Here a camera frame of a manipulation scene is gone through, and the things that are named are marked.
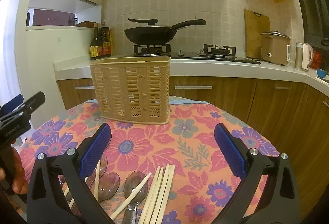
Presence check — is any person's left hand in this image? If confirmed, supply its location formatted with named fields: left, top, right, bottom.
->
left=11, top=147, right=28, bottom=195

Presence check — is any red label sauce bottle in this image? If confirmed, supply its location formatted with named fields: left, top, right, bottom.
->
left=99, top=25, right=111, bottom=57

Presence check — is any red container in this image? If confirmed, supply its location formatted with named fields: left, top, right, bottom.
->
left=309, top=51, right=323, bottom=70

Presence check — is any blue bowl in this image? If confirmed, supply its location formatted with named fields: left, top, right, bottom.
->
left=316, top=69, right=327, bottom=79

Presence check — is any black wok with lid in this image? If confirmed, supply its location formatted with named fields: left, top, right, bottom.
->
left=124, top=18, right=206, bottom=45

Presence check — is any clear plastic spoon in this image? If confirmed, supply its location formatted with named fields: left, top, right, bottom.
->
left=86, top=154, right=108, bottom=187
left=97, top=172, right=120, bottom=202

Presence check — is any clear spoon steel handle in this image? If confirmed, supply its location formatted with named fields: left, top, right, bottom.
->
left=122, top=171, right=149, bottom=224

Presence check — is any black gas stove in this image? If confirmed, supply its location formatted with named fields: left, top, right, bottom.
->
left=127, top=43, right=261, bottom=65

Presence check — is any wooden cutting board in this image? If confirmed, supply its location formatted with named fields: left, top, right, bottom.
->
left=244, top=9, right=270, bottom=59

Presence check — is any floral tablecloth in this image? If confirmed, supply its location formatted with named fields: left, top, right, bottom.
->
left=20, top=98, right=278, bottom=223

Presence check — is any brown rice cooker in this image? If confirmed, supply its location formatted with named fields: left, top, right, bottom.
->
left=261, top=30, right=292, bottom=66

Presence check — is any dark soy sauce bottle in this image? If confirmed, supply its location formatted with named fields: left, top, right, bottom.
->
left=89, top=23, right=99, bottom=59

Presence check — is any beige plastic utensil basket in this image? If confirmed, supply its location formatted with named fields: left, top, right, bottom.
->
left=90, top=57, right=171, bottom=125

